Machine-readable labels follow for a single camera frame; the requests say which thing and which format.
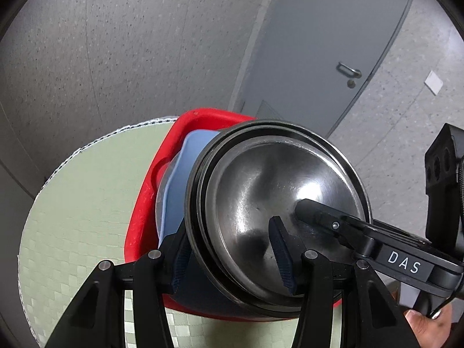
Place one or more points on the light blue plate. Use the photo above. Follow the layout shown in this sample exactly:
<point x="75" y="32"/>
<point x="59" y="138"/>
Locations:
<point x="175" y="194"/>

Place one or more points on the large steel bowl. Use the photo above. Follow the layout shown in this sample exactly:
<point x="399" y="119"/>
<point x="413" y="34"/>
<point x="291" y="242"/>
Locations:
<point x="163" y="195"/>

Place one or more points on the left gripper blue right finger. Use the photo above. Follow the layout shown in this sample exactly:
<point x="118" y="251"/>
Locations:
<point x="305" y="273"/>

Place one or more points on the medium steel bowl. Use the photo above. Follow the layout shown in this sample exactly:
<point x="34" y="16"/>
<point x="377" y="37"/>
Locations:
<point x="243" y="177"/>

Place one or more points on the red plastic basin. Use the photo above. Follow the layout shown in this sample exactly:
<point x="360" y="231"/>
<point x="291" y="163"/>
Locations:
<point x="197" y="295"/>

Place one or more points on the door handle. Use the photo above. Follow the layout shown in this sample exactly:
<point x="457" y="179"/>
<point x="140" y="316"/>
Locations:
<point x="348" y="71"/>

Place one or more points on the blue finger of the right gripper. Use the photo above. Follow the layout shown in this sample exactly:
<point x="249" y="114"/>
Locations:
<point x="350" y="231"/>

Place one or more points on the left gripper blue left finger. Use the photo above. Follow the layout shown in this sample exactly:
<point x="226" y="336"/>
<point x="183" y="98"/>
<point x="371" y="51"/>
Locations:
<point x="157" y="274"/>

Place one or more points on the grey door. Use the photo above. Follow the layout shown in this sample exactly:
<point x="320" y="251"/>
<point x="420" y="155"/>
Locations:
<point x="292" y="73"/>

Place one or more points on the right hand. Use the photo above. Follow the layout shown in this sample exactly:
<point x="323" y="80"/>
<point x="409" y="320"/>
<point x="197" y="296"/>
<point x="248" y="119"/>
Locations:
<point x="431" y="333"/>

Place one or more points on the white wall switch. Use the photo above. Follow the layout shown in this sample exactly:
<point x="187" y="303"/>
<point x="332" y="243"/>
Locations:
<point x="433" y="83"/>

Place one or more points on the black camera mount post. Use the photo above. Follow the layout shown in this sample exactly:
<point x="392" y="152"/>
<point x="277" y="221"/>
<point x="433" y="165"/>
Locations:
<point x="443" y="163"/>

